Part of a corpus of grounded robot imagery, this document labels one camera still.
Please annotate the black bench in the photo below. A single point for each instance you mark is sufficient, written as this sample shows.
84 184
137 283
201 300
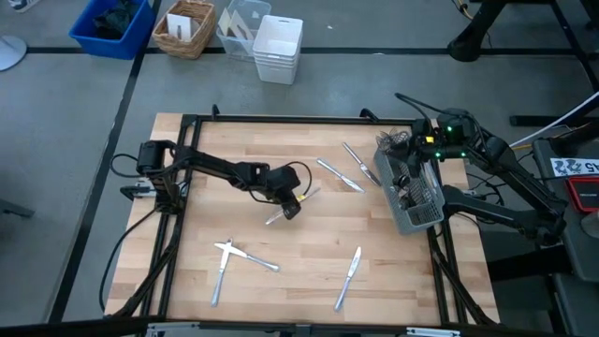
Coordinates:
524 267

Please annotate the grey cart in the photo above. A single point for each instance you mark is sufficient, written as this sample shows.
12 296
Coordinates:
580 253

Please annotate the red and black device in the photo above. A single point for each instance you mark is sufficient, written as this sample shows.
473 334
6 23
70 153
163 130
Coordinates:
585 194

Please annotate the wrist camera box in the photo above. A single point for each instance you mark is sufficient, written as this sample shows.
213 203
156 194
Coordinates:
415 167
292 211

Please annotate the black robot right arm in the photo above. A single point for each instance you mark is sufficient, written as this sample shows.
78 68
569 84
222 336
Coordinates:
524 179

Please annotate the person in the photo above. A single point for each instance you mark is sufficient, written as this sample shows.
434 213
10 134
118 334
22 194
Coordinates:
22 4

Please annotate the blue plastic bin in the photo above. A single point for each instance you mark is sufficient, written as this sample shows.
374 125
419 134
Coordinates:
126 47

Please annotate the black floor rail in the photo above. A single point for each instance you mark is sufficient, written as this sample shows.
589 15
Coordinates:
529 121

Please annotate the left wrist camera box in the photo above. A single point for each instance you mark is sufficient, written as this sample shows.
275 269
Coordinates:
292 211

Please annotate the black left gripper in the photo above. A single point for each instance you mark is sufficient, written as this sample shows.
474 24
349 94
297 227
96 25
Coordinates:
283 182

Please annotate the black stand base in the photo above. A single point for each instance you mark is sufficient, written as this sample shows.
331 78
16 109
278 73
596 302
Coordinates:
468 44

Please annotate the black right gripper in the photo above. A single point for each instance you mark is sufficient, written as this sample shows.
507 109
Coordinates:
427 146

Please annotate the grey plastic cutlery basket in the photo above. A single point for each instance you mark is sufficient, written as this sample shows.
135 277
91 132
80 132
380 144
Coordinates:
423 217

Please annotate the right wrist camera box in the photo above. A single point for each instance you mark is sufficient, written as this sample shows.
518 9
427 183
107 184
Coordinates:
415 167

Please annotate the black cloth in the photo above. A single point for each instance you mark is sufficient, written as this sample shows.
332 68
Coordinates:
114 23

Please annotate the black floor object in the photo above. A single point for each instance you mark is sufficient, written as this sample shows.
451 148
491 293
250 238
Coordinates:
14 208

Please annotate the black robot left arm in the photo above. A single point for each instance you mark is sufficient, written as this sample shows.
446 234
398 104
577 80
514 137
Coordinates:
210 165

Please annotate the clear plastic bin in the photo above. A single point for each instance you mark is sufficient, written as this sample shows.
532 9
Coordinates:
259 9

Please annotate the white stacked plastic bins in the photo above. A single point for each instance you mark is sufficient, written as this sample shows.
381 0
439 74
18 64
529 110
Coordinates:
278 42

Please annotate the wicker basket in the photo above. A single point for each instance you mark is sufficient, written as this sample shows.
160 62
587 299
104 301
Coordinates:
180 49

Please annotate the beige card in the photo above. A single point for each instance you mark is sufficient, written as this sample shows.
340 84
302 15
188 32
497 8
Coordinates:
241 28
224 21

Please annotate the white printed label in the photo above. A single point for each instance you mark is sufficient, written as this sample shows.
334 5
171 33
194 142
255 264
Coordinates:
573 167

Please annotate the white card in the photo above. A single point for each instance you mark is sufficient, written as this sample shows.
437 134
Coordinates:
185 21

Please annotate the grey round floor base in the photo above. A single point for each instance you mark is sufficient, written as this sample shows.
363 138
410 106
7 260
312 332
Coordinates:
9 51

